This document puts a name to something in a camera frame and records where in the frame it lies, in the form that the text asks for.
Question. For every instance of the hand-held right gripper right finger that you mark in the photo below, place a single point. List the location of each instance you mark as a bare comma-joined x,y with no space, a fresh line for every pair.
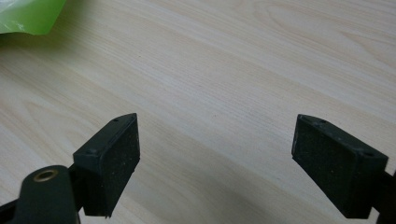
336,168

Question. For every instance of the green plastic bag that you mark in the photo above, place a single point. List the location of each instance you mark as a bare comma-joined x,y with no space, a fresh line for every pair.
28,14

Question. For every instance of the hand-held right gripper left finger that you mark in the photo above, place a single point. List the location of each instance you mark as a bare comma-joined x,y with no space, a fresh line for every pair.
109,165

